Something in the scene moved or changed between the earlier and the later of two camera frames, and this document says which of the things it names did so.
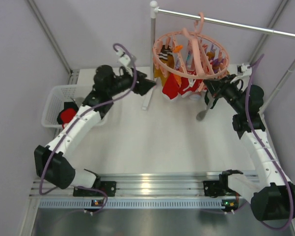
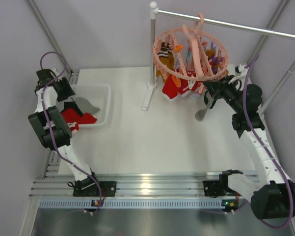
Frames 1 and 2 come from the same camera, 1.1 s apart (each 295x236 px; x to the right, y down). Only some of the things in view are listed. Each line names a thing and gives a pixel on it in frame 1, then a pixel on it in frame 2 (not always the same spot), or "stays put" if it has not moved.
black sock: [69, 104] stays put
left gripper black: [145, 85] -> [68, 91]
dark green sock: [206, 100] stays put
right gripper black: [219, 86] stays put
